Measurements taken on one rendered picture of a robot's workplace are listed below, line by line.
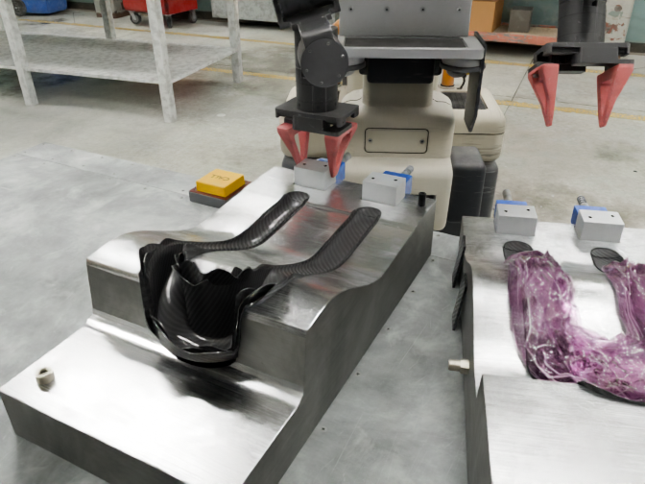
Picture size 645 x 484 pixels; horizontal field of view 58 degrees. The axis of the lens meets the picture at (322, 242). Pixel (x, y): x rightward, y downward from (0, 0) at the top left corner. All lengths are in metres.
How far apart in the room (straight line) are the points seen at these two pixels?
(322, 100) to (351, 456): 0.45
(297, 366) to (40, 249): 0.54
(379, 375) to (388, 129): 0.60
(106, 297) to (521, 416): 0.42
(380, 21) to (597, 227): 0.50
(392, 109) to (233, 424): 0.77
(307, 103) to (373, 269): 0.25
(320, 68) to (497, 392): 0.42
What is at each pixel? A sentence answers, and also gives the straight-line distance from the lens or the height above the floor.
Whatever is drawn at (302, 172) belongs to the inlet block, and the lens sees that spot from 0.84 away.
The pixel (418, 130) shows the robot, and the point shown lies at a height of 0.87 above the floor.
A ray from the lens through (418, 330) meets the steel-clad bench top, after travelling 0.72.
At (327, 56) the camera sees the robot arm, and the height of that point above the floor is 1.09.
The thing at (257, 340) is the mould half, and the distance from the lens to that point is 0.54.
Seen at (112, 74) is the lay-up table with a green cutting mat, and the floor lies 0.26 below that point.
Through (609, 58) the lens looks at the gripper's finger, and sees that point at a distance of 0.84.
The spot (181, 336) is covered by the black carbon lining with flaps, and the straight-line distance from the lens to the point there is 0.61.
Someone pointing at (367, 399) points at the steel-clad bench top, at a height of 0.80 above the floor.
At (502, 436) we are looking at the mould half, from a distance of 0.47.
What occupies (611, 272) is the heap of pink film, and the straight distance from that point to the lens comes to 0.70.
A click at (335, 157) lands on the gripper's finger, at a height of 0.94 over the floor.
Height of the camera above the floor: 1.25
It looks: 31 degrees down
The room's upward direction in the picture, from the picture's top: 1 degrees counter-clockwise
